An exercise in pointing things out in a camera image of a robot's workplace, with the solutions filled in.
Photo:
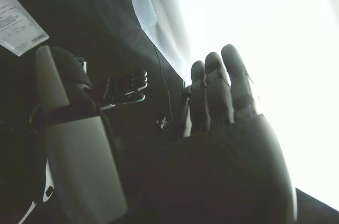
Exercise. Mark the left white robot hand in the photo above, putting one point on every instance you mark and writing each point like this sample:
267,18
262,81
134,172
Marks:
212,176

